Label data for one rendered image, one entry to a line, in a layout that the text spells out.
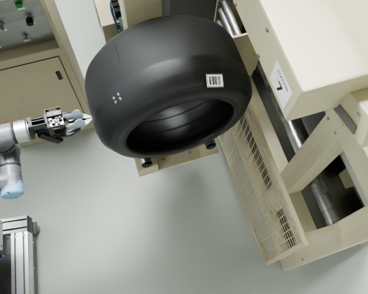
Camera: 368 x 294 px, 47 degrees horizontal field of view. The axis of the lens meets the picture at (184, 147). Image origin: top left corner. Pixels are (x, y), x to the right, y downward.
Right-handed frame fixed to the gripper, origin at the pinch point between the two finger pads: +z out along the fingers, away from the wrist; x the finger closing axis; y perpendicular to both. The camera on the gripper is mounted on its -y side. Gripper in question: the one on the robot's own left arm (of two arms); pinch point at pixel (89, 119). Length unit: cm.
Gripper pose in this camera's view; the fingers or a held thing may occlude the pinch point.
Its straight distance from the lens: 151.7
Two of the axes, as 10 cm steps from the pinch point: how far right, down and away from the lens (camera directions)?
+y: 1.2, -4.0, -9.1
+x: -3.0, -8.9, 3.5
